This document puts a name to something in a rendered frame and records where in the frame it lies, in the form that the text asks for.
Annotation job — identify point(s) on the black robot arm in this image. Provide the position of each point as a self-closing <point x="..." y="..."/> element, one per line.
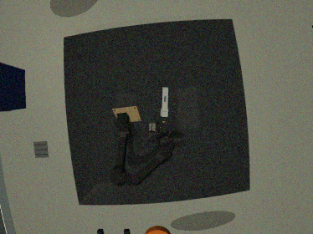
<point x="118" y="176"/>

